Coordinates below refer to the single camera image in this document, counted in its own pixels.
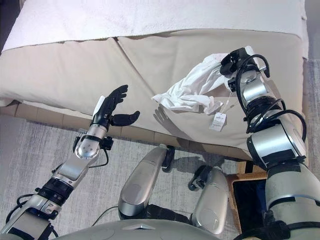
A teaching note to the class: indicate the white duvet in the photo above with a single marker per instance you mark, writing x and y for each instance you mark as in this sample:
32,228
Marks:
125,17

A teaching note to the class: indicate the white paper price tag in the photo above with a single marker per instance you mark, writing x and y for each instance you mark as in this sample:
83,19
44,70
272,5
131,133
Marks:
217,122

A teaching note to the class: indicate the wooden laundry basket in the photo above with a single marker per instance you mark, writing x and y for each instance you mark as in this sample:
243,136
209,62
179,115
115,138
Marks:
231,190

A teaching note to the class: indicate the silver robot leg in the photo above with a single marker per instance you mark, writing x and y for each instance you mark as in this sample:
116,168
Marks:
212,200
142,180

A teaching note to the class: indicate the silver right robot leg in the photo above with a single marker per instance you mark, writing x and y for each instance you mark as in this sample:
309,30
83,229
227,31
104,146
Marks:
212,200

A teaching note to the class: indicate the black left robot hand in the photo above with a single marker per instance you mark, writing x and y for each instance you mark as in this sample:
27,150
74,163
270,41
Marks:
107,107

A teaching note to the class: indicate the white garment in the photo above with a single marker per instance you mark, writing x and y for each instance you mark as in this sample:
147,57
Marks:
197,85

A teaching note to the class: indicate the beige bed cover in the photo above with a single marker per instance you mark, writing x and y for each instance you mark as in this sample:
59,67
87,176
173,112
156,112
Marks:
75,70

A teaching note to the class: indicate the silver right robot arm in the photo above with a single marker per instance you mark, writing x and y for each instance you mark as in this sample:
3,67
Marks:
275,142

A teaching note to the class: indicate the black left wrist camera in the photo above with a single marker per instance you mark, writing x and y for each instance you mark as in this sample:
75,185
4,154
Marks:
108,143

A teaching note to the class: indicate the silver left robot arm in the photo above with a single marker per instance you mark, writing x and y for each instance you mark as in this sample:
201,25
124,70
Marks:
72,170

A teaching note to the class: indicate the beige bed base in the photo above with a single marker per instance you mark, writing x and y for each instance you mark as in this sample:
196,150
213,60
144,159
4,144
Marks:
62,115

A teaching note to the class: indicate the silver left robot leg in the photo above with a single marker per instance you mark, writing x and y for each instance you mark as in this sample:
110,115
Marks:
142,180

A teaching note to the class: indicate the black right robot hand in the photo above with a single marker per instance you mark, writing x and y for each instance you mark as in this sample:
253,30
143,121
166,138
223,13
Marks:
231,61

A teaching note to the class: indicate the grey striped rug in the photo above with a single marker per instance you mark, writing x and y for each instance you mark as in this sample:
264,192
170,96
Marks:
50,150

